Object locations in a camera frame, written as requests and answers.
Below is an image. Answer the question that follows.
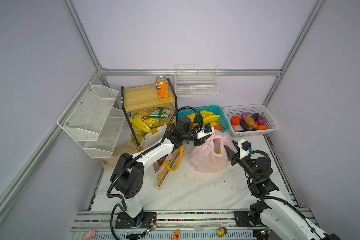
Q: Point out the pink plastic grocery bag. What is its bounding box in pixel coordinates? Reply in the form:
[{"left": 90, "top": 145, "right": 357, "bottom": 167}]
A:
[{"left": 190, "top": 131, "right": 233, "bottom": 173}]

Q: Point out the red cola can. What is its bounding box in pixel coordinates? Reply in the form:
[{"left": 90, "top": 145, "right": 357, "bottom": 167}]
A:
[{"left": 157, "top": 155, "right": 168, "bottom": 166}]

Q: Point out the white canvas tote bag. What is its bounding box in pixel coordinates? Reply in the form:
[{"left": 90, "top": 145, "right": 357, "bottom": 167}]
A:
[{"left": 138, "top": 124, "right": 184, "bottom": 189}]

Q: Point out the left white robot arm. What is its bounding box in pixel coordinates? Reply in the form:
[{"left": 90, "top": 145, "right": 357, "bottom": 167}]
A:
[{"left": 106, "top": 116, "right": 215, "bottom": 240}]

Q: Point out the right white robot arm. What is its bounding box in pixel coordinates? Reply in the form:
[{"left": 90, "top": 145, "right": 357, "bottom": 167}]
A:
[{"left": 224, "top": 139, "right": 339, "bottom": 240}]

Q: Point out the dark green round fruit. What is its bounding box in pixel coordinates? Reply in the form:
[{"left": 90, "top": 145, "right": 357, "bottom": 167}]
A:
[{"left": 194, "top": 116, "right": 202, "bottom": 124}]

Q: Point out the yellow banana bunch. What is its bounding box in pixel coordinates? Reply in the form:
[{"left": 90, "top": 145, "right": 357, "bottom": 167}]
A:
[{"left": 201, "top": 111, "right": 220, "bottom": 126}]

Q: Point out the green snack bag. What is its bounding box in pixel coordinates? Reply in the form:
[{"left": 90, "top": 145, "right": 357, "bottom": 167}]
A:
[{"left": 149, "top": 107, "right": 172, "bottom": 119}]

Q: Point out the teal plastic fruit basket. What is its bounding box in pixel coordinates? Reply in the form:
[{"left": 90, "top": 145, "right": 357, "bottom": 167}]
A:
[{"left": 178, "top": 105, "right": 231, "bottom": 133}]

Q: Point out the yellow chips bag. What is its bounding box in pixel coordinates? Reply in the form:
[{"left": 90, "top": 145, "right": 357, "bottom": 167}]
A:
[{"left": 130, "top": 110, "right": 159, "bottom": 133}]

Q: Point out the dark purple eggplant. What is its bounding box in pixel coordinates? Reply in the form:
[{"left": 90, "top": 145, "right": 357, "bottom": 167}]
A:
[{"left": 240, "top": 121, "right": 250, "bottom": 132}]

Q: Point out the purple round vegetable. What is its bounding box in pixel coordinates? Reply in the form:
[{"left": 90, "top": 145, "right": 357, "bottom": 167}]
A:
[{"left": 257, "top": 116, "right": 267, "bottom": 125}]

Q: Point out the brown potato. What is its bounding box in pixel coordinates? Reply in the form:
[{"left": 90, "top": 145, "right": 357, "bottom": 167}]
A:
[{"left": 244, "top": 116, "right": 256, "bottom": 127}]

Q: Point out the white plastic vegetable basket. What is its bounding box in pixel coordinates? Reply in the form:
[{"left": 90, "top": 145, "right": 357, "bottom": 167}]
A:
[{"left": 223, "top": 104, "right": 280, "bottom": 137}]

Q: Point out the orange soda can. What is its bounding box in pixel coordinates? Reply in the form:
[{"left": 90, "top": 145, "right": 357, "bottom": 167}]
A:
[{"left": 155, "top": 76, "right": 169, "bottom": 100}]

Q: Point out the red tomato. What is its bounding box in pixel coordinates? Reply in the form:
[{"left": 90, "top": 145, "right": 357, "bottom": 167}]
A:
[{"left": 231, "top": 116, "right": 241, "bottom": 126}]

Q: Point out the wooden three-tier shelf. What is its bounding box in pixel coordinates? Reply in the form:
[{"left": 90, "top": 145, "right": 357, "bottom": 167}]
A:
[{"left": 121, "top": 78, "right": 178, "bottom": 146}]

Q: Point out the white mesh two-tier rack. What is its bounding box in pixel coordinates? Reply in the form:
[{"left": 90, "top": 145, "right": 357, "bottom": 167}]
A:
[{"left": 57, "top": 82, "right": 125, "bottom": 159}]

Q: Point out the white wire wall basket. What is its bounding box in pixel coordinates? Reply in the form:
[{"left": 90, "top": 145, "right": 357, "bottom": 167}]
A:
[{"left": 174, "top": 65, "right": 220, "bottom": 97}]

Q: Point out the aluminium rail base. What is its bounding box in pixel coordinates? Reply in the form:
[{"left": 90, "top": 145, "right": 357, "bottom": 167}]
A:
[{"left": 66, "top": 167, "right": 327, "bottom": 240}]

